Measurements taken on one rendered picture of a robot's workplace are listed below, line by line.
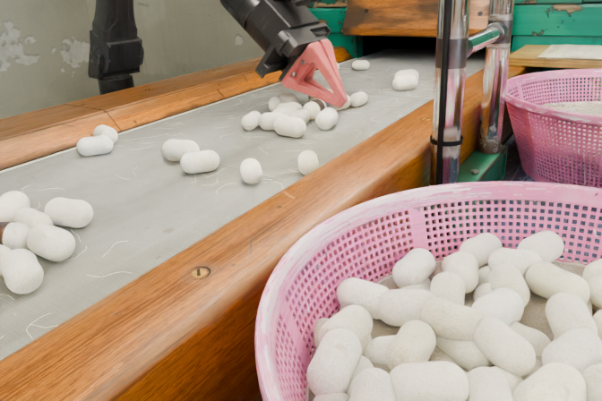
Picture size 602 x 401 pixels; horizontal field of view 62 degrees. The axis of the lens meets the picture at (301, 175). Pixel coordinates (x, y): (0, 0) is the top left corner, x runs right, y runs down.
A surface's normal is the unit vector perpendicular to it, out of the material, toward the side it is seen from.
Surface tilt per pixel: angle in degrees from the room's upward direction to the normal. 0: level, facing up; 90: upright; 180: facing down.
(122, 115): 45
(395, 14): 67
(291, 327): 72
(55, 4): 90
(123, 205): 0
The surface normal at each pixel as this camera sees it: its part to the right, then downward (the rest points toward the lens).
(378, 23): -0.51, -0.06
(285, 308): 0.92, -0.26
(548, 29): -0.55, 0.33
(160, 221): -0.05, -0.93
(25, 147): 0.55, -0.54
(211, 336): 0.83, 0.16
